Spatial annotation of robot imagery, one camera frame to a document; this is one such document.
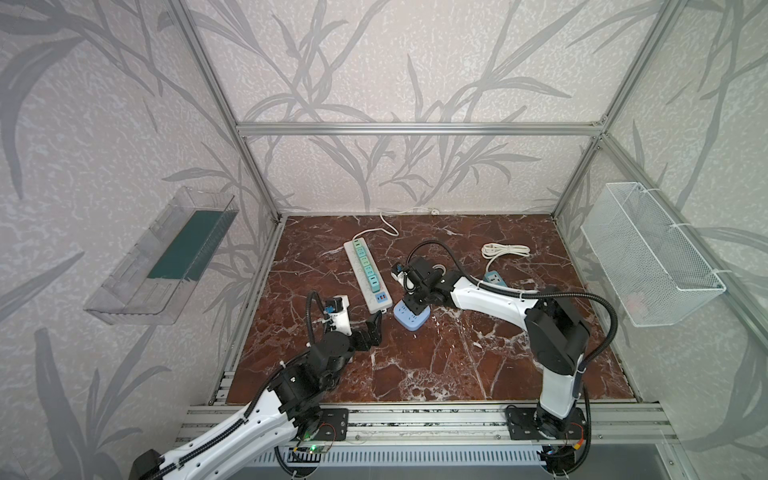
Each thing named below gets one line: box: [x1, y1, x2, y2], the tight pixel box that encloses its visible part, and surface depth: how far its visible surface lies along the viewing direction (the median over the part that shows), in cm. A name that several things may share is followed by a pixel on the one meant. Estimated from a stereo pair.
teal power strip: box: [483, 270, 507, 287], surface depth 101 cm
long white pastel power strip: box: [344, 238, 393, 314], surface depth 98 cm
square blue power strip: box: [393, 300, 431, 332], surface depth 91 cm
